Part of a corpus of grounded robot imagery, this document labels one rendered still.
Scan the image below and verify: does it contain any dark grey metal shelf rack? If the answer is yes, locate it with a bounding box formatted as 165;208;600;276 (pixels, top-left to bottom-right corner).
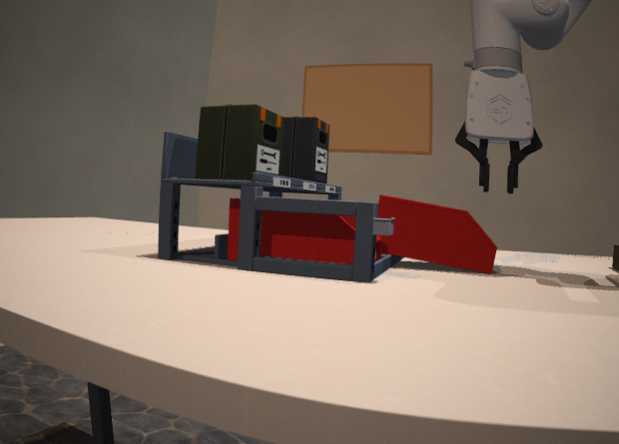
158;131;403;282

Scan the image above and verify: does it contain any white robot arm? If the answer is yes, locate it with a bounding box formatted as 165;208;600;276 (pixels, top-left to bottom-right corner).
464;0;592;72

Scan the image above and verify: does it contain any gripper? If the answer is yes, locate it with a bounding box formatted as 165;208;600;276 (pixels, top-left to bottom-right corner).
455;66;542;194

